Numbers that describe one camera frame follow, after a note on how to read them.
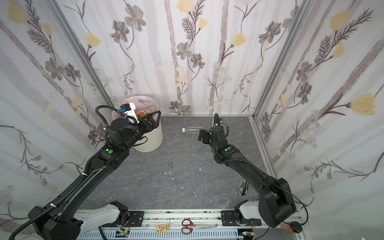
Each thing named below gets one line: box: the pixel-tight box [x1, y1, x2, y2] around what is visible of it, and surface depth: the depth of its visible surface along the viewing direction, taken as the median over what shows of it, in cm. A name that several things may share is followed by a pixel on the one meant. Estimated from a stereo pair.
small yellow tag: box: [156, 224, 170, 234], surface depth 72 cm
